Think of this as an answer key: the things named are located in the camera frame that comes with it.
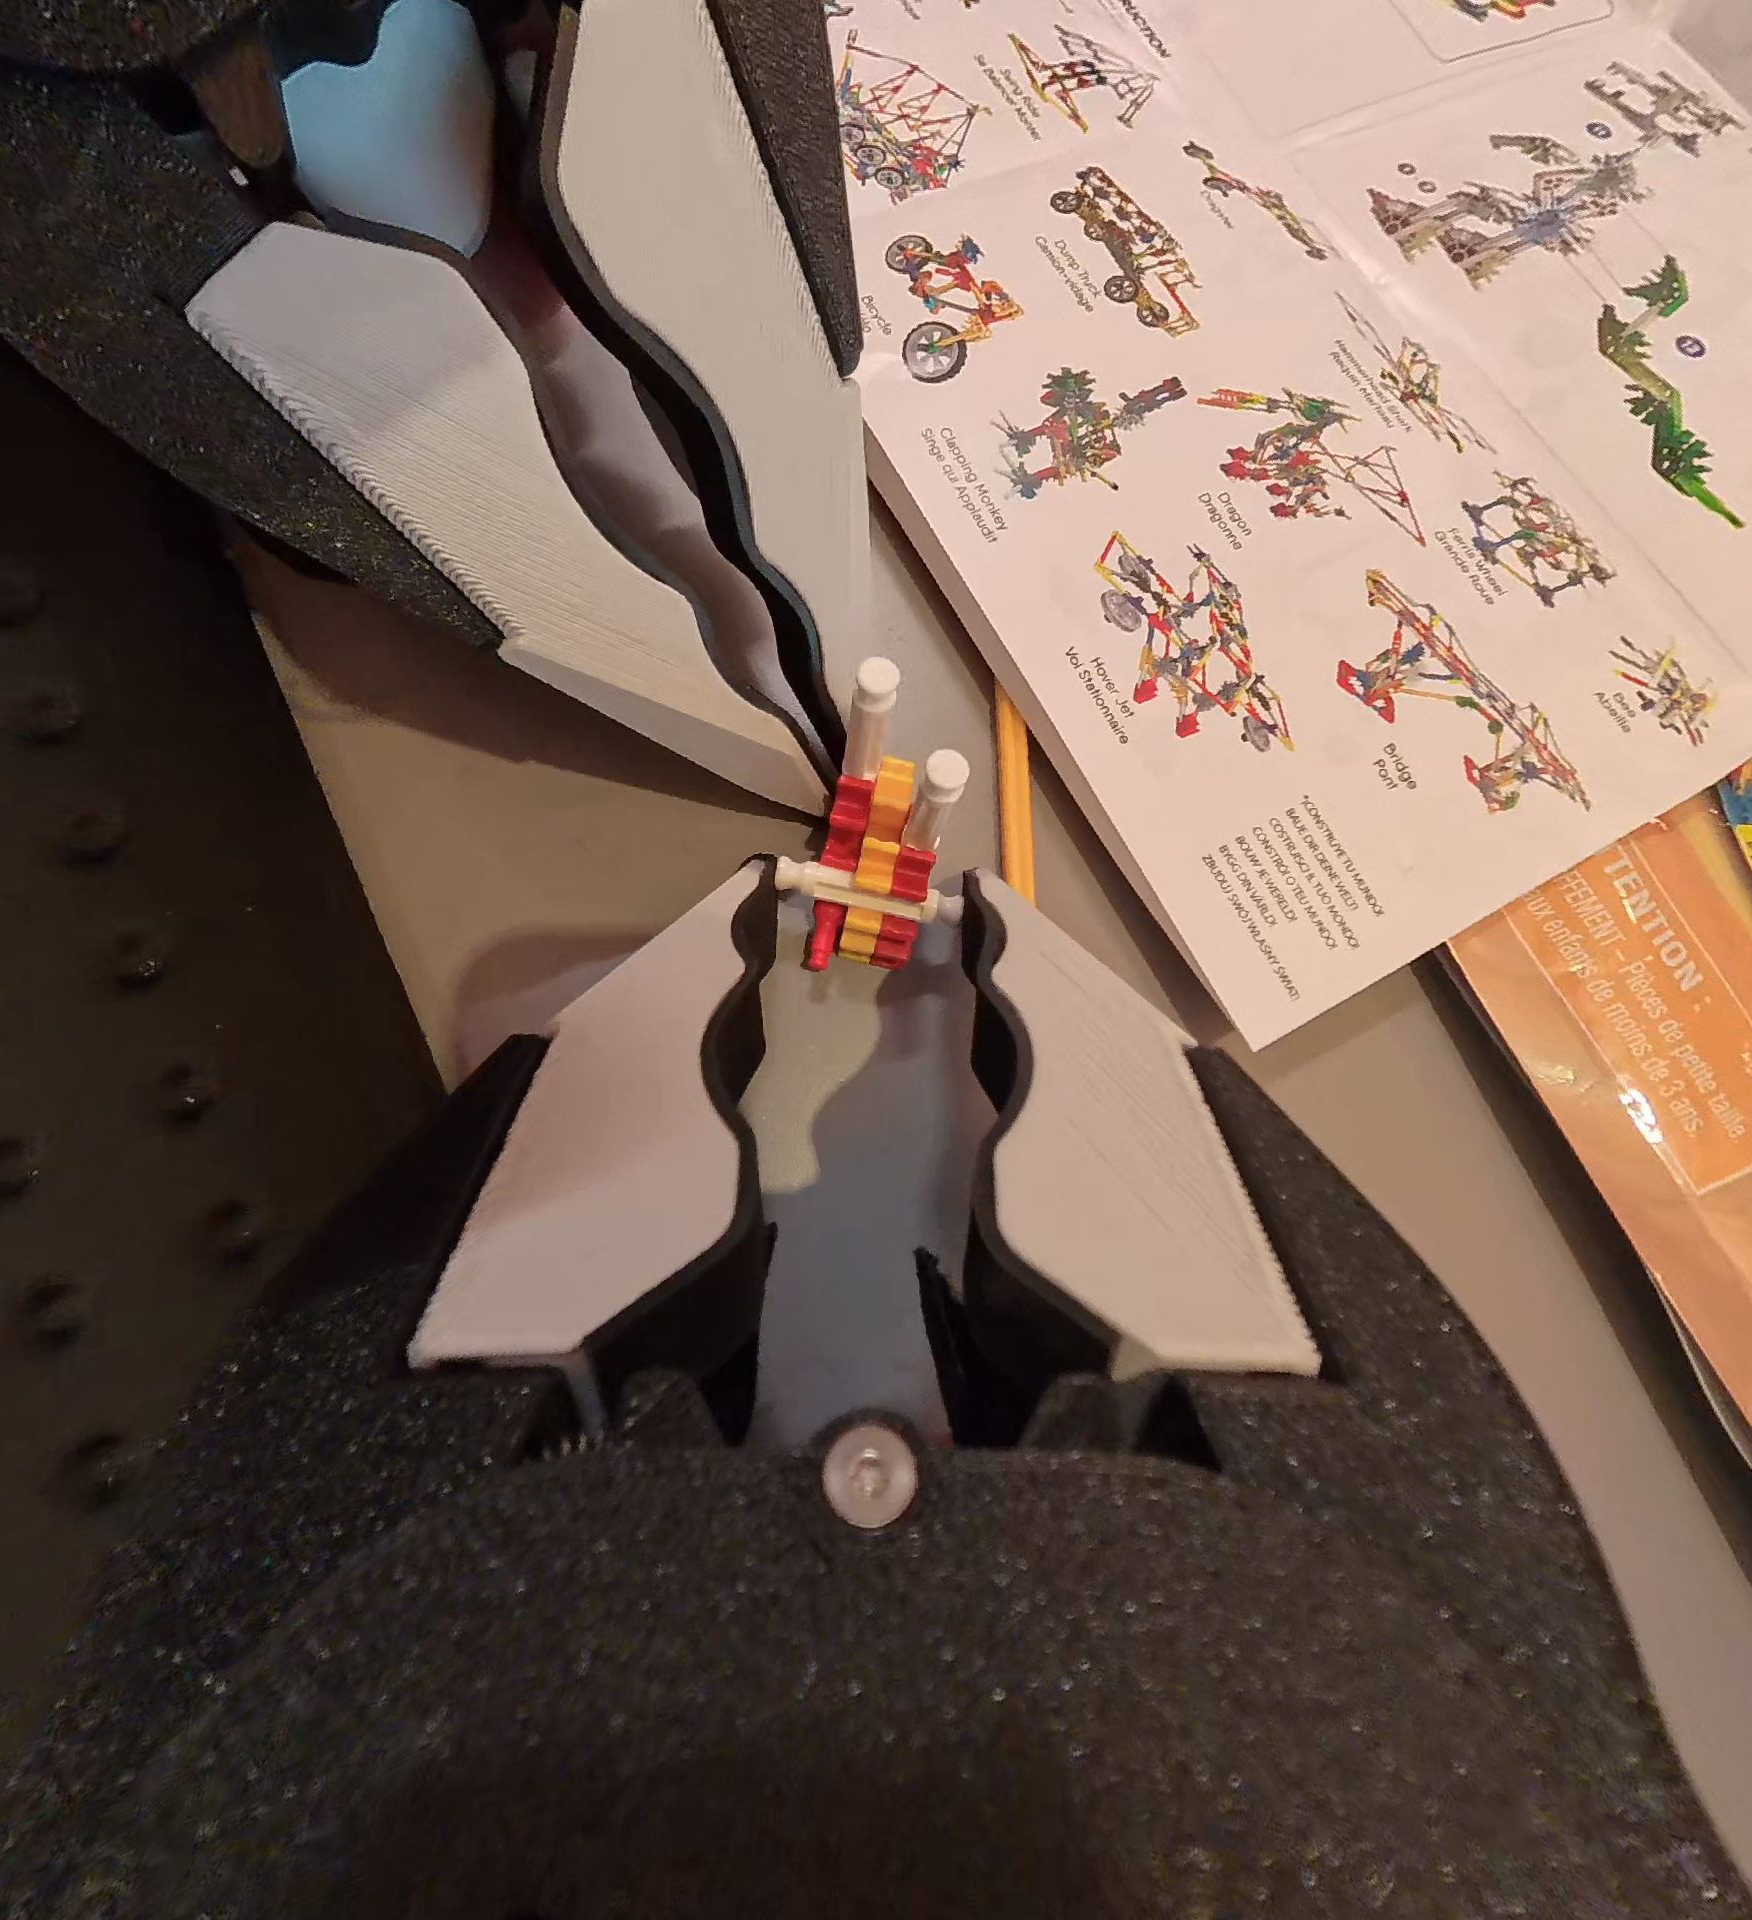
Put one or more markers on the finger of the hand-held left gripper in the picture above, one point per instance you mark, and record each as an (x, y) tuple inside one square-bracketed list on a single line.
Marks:
[(696, 225), (412, 420)]

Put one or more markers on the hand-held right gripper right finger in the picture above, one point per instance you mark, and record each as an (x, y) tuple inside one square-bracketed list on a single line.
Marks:
[(1132, 1185)]

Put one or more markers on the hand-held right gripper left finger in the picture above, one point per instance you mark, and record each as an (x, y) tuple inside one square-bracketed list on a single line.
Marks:
[(590, 1185)]

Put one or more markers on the white toy rod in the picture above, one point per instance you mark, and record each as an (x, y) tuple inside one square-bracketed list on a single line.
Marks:
[(875, 686), (943, 777), (816, 880)]

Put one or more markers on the red yellow connector assembly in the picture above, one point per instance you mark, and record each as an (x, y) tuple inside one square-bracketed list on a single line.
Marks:
[(888, 796)]

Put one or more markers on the yellow toy rod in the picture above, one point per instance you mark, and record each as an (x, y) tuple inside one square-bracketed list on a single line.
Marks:
[(1017, 796)]

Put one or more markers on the orange printed toy box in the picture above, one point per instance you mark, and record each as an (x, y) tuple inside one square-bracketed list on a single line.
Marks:
[(1642, 1201)]

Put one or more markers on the white printed instruction booklet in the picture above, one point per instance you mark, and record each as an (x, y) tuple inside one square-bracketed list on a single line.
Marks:
[(1267, 676)]

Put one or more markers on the black dotted mat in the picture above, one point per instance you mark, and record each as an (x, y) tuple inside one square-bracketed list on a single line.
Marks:
[(95, 974)]

